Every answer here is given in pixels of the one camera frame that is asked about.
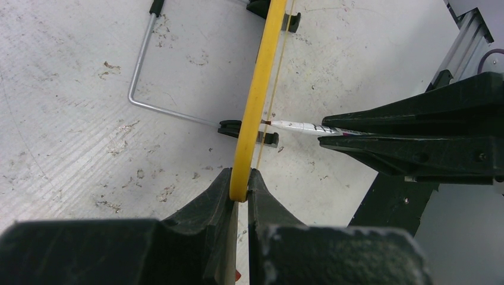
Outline yellow framed whiteboard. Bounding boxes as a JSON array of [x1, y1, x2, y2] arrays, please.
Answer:
[[229, 0, 288, 202]]

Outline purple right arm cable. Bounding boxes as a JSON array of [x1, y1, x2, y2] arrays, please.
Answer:
[[477, 48, 504, 75]]

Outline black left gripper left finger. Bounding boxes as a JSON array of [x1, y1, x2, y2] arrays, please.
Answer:
[[1, 168, 238, 284]]

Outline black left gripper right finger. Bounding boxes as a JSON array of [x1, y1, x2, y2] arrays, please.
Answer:
[[247, 169, 433, 284]]

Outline black whiteboard foot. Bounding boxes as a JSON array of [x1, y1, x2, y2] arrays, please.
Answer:
[[218, 120, 279, 148], [246, 0, 301, 34]]

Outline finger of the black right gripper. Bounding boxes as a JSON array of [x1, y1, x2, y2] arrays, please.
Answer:
[[322, 72, 503, 136], [319, 135, 503, 184]]

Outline aluminium rail right side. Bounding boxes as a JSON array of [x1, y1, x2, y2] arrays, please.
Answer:
[[426, 8, 494, 91]]

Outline white whiteboard marker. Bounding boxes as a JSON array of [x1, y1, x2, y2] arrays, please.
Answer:
[[261, 120, 370, 137]]

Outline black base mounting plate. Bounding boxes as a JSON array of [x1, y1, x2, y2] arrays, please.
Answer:
[[349, 173, 440, 236]]

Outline metal wire whiteboard stand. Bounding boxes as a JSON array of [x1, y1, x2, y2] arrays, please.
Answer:
[[128, 1, 222, 127]]

